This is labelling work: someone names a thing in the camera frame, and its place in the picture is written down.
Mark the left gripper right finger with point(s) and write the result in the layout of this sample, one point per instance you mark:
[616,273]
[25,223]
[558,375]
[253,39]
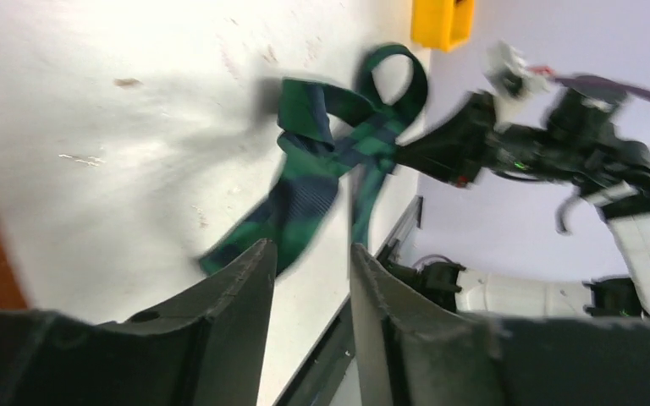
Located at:
[409,351]

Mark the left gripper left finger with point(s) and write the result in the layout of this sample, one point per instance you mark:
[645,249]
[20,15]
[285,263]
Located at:
[203,346]

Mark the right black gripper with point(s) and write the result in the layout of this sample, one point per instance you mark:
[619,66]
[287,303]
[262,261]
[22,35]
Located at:
[460,147]

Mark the green navy striped tie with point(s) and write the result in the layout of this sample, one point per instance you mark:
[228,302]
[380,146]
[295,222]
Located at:
[327,131]

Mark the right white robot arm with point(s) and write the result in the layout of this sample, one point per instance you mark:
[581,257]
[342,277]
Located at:
[577,145]

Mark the yellow plastic bin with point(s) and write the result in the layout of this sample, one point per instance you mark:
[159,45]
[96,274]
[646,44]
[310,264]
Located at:
[441,24]

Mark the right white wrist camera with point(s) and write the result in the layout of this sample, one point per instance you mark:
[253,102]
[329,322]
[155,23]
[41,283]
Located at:
[513,79]

